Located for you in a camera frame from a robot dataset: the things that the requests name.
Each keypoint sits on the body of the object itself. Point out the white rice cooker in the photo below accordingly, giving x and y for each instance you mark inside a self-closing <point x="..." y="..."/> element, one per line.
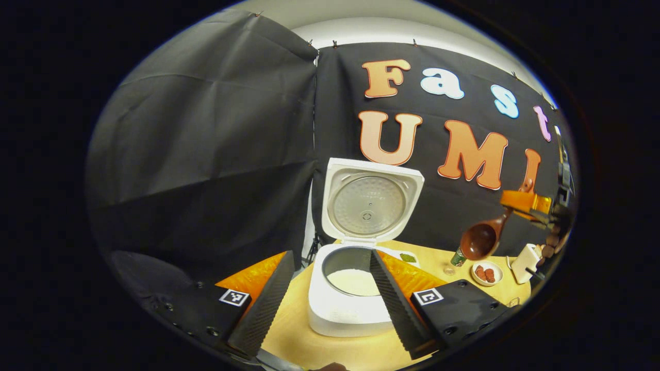
<point x="340" y="317"/>

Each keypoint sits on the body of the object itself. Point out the clear plastic water bottle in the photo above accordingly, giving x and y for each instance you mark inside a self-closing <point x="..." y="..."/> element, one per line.
<point x="456" y="256"/>

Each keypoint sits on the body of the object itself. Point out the white rice mass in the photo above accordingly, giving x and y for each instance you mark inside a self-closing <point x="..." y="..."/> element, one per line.
<point x="353" y="282"/>

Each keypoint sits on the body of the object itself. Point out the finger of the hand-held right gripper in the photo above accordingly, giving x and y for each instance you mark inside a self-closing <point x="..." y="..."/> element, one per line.
<point x="526" y="203"/>
<point x="541" y="224"/>

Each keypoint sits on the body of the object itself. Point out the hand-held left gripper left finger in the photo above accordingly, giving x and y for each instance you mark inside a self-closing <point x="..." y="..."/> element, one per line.
<point x="265" y="312"/>

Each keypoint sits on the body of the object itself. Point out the black backdrop cloth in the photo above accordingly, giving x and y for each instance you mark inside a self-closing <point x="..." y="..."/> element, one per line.
<point x="206" y="154"/>

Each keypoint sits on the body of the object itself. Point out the white toaster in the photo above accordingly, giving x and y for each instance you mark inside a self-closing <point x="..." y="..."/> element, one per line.
<point x="523" y="263"/>

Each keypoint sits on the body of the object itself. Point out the brown wooden spoon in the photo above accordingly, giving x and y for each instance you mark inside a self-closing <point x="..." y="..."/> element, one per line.
<point x="478" y="242"/>

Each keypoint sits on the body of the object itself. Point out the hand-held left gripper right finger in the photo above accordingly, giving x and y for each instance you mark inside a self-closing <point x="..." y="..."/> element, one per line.
<point x="396" y="312"/>

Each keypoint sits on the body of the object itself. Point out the white round plate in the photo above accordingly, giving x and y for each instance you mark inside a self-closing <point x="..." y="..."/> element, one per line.
<point x="477" y="281"/>

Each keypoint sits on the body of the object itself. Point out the white divided bean dish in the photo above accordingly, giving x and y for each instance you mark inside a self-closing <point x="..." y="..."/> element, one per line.
<point x="407" y="257"/>

